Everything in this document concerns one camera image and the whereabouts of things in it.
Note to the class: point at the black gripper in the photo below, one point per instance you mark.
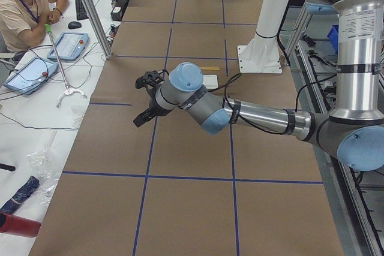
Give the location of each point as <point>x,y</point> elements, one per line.
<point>152,104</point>

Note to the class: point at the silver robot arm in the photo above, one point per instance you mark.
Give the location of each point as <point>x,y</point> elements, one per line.
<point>360,37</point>

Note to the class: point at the white flat box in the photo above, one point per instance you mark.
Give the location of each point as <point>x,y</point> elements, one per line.
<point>210,81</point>

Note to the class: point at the yellow wooden strip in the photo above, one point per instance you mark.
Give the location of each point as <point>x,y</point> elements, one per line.
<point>210,68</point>

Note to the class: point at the black power adapter box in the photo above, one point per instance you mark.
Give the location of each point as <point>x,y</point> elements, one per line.
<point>116,14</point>

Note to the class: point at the blue teach pendant tablet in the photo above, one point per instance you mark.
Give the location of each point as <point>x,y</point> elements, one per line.
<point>70,45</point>

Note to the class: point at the black computer mouse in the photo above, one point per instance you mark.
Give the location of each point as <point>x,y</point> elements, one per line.
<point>74,25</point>

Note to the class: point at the black keyboard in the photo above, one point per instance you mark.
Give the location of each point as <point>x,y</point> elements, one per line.
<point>81,13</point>

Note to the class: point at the crumpled clear plastic wrap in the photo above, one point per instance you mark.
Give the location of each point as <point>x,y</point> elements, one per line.
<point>46,166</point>

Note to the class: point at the folded dark blue umbrella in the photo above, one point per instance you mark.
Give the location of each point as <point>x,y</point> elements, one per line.
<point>21,195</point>

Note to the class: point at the man in beige shirt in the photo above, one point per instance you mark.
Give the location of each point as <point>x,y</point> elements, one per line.
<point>23,21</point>

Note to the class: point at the red cylinder bottle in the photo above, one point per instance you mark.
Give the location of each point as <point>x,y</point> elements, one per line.
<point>19,226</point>

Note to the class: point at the blue storage bin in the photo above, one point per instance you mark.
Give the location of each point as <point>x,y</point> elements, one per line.
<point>333,37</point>

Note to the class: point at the grabber stick green handle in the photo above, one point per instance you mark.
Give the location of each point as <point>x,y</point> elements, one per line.
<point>68,91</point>

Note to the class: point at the aluminium frame post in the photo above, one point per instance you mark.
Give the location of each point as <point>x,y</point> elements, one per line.
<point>97,27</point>

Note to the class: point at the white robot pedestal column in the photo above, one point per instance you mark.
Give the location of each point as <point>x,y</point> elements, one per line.
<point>261,54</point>

